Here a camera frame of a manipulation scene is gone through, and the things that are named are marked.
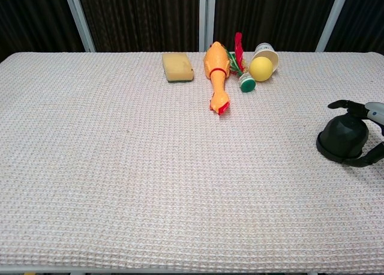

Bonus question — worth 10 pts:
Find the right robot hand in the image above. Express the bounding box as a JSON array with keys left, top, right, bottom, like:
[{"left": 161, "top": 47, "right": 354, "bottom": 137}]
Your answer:
[{"left": 328, "top": 100, "right": 384, "bottom": 168}]

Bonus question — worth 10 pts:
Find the black bowl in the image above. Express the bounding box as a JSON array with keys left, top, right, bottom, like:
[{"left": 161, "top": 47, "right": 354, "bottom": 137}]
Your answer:
[{"left": 320, "top": 114, "right": 370, "bottom": 160}]

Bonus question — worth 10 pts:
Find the yellow ball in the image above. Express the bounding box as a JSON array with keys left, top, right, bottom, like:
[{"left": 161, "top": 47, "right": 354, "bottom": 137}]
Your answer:
[{"left": 248, "top": 56, "right": 274, "bottom": 82}]

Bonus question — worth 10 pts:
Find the red green feather shuttlecock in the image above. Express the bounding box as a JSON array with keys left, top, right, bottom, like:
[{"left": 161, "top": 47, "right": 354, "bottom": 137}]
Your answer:
[{"left": 226, "top": 32, "right": 257, "bottom": 93}]

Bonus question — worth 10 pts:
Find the orange rubber chicken toy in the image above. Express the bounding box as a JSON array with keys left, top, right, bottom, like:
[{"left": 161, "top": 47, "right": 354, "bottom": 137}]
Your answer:
[{"left": 203, "top": 41, "right": 232, "bottom": 116}]

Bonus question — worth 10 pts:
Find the white frame post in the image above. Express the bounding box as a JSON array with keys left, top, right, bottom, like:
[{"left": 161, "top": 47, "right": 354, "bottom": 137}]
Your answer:
[
  {"left": 199, "top": 0, "right": 216, "bottom": 52},
  {"left": 315, "top": 0, "right": 351, "bottom": 52},
  {"left": 62, "top": 0, "right": 97, "bottom": 53}
]

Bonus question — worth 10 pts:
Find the yellow sponge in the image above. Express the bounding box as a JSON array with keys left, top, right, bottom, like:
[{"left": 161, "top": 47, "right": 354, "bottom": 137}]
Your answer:
[{"left": 161, "top": 52, "right": 195, "bottom": 84}]

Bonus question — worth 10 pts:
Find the beige waffle tablecloth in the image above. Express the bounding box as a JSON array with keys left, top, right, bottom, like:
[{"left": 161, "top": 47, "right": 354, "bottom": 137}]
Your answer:
[{"left": 0, "top": 50, "right": 384, "bottom": 271}]

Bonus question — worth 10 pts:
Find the black round puck with dots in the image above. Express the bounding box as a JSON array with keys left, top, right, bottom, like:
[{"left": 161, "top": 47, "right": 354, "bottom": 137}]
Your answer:
[{"left": 316, "top": 130, "right": 365, "bottom": 165}]

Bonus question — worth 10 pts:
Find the white paper cup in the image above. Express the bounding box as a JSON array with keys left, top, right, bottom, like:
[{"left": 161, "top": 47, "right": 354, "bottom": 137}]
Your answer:
[{"left": 251, "top": 43, "right": 280, "bottom": 74}]

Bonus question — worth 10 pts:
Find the dark brown corrugated panel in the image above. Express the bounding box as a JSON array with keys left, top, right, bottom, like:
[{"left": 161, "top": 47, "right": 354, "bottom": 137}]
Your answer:
[
  {"left": 0, "top": 0, "right": 85, "bottom": 62},
  {"left": 214, "top": 0, "right": 341, "bottom": 52},
  {"left": 325, "top": 0, "right": 384, "bottom": 53},
  {"left": 74, "top": 0, "right": 200, "bottom": 53}
]

